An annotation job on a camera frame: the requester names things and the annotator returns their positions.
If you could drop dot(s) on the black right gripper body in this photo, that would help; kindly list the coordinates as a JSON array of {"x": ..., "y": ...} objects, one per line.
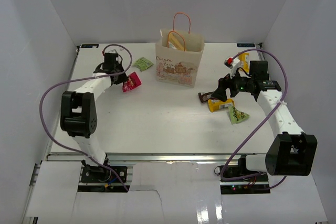
[{"x": 238, "y": 84}]

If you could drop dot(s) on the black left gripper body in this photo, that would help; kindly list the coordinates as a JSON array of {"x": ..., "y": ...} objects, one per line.
[{"x": 118, "y": 68}]

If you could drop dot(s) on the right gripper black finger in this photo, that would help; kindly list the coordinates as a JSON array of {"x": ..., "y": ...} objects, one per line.
[
  {"x": 222, "y": 84},
  {"x": 219, "y": 94}
]

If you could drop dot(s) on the red foil snack packet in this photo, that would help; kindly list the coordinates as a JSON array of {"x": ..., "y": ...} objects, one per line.
[{"x": 133, "y": 81}]

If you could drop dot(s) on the large brown paper snack bag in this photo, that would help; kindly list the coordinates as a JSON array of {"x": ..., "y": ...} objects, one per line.
[{"x": 176, "y": 41}]

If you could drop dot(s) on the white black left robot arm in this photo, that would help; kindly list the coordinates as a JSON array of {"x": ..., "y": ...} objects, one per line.
[{"x": 78, "y": 108}]

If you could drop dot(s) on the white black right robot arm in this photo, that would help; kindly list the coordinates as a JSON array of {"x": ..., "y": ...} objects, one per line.
[{"x": 292, "y": 151}]

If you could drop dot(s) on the green snack packet near bag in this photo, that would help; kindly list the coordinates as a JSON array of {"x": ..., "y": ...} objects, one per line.
[{"x": 143, "y": 64}]

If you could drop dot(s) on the cream bear paper bag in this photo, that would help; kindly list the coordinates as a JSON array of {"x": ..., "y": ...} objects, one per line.
[{"x": 176, "y": 66}]

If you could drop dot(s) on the yellow snack bar wrapper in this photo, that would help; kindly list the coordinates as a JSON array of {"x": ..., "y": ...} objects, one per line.
[{"x": 216, "y": 105}]

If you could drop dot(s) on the brown chocolate bar wrapper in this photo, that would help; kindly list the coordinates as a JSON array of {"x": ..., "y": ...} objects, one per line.
[{"x": 204, "y": 96}]

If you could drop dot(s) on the yellow snack packet far right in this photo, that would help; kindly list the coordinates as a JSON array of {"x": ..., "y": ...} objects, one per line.
[{"x": 244, "y": 60}]

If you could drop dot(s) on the green triangular snack packet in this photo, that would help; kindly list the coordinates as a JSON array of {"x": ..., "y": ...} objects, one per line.
[{"x": 237, "y": 116}]

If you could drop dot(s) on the blue logo sticker left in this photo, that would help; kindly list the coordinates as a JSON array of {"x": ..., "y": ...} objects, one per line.
[{"x": 89, "y": 46}]

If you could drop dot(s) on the blue logo sticker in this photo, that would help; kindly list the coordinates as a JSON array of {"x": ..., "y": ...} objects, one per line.
[
  {"x": 245, "y": 45},
  {"x": 89, "y": 46}
]

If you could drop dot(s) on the blue logo sticker right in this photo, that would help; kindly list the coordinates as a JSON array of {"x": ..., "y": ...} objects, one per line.
[{"x": 245, "y": 45}]

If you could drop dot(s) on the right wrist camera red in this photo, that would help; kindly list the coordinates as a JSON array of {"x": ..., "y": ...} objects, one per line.
[{"x": 233, "y": 63}]

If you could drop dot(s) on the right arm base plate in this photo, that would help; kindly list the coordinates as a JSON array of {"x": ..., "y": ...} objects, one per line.
[{"x": 234, "y": 173}]

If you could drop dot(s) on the aluminium frame rail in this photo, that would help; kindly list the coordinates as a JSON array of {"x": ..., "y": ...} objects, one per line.
[{"x": 133, "y": 157}]

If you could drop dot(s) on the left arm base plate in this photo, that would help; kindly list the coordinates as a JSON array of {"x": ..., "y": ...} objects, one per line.
[{"x": 97, "y": 174}]

